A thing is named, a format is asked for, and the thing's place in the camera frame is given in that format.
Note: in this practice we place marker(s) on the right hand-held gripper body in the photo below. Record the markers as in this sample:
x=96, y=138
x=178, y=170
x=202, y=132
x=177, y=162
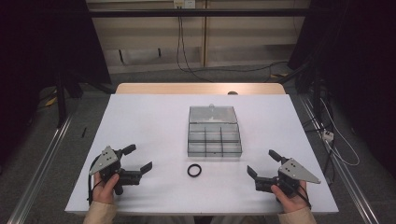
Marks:
x=295, y=171

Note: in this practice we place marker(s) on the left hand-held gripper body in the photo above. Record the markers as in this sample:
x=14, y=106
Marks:
x=106, y=160

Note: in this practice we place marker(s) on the clear plastic compartment box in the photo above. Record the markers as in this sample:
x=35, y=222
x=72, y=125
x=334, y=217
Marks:
x=214, y=137

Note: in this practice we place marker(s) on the person's left hand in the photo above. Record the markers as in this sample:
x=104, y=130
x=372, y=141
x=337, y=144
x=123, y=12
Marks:
x=104, y=191

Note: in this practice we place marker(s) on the person's right hand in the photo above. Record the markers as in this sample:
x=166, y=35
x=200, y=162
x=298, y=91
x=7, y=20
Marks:
x=291, y=202

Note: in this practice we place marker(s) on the white table sheet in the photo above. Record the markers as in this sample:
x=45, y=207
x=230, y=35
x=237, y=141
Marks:
x=155, y=124

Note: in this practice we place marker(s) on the white power strip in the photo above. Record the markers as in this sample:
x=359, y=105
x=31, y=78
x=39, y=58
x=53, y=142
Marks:
x=328, y=135

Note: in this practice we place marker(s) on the black metal stand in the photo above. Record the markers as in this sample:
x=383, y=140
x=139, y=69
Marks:
x=61, y=99

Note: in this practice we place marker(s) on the small dark knob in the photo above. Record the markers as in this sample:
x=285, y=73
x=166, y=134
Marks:
x=232, y=93

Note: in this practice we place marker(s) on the metal floor rail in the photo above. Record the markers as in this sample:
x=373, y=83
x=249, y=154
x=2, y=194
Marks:
x=342, y=174
x=40, y=168

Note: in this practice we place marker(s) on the white wall socket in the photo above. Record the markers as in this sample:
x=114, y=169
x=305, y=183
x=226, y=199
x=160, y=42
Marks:
x=184, y=3

